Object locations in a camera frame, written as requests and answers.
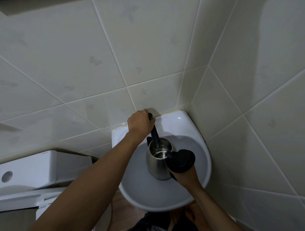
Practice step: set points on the person's right forearm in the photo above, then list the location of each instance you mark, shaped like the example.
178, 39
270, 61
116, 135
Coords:
214, 211

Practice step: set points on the person's left forearm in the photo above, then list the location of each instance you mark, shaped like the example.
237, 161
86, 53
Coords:
90, 188

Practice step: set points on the person's right hand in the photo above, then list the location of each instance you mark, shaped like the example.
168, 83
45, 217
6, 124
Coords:
188, 179

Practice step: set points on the white toilet seat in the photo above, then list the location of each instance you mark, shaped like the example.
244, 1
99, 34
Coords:
19, 197

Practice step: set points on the person's right leg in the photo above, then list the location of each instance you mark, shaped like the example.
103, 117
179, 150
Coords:
184, 226

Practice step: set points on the black faucet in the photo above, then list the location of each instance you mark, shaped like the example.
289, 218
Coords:
156, 138

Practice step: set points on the person's left leg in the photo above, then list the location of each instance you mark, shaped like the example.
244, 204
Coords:
152, 223

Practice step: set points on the white wash basin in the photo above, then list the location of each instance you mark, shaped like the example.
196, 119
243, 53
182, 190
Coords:
143, 190

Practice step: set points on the steel electric kettle black lid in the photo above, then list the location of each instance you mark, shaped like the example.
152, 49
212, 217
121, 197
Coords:
155, 166

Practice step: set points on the person's leg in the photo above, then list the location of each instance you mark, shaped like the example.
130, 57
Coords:
184, 226
152, 223

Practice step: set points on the white toilet tank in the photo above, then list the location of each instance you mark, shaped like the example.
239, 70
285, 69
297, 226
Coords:
35, 166

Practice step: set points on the person's left hand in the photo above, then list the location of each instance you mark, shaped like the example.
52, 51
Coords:
139, 123

